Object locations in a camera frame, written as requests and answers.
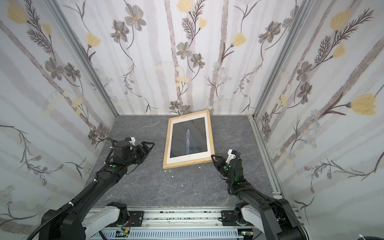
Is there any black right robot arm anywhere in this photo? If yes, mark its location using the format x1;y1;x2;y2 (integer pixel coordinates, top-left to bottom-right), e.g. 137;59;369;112
211;152;309;240

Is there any white slotted cable duct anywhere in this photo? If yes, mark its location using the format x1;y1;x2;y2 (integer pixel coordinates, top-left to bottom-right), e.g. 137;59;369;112
102;229;244;240

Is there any black corrugated left cable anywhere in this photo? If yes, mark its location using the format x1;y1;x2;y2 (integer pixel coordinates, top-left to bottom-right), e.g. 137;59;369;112
26;179;100;240

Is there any white photo paper sheet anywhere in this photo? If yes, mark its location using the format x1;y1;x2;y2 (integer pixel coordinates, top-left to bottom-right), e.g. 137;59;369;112
170;117;208;158

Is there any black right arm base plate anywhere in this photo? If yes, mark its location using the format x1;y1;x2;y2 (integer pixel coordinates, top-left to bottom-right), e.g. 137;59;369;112
220;210;240;227

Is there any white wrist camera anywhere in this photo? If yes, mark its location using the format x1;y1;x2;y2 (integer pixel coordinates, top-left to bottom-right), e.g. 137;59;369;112
226;149;238;165
125;137;136;145

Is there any aluminium corner post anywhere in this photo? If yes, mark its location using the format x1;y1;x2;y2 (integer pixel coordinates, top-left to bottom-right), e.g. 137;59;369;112
252;0;315;118
45;0;119;118

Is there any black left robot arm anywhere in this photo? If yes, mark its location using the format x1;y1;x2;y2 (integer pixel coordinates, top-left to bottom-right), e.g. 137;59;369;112
28;138;155;240

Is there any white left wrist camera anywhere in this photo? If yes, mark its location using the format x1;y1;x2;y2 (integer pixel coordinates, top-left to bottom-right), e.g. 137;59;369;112
125;137;136;145

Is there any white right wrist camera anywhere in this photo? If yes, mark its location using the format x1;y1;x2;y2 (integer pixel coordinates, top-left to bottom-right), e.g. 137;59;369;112
226;149;238;165

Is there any aluminium corner post left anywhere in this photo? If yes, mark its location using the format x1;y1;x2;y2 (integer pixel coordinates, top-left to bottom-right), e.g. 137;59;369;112
45;0;119;118

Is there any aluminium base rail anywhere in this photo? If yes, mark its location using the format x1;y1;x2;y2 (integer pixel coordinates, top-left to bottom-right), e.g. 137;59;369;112
86;205;305;240

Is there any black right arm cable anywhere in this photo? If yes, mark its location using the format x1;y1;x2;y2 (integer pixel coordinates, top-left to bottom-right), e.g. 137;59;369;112
278;203;310;240

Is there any light wooden picture frame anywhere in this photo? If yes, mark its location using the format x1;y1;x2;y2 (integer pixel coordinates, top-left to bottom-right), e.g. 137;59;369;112
162;109;216;170

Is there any aluminium corner post right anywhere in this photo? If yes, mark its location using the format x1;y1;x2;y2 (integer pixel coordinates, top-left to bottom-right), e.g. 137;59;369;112
252;0;315;118

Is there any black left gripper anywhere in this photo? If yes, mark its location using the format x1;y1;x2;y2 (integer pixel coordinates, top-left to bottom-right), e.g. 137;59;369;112
123;141;156;168

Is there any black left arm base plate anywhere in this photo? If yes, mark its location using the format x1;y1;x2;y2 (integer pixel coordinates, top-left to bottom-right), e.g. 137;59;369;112
128;211;144;227

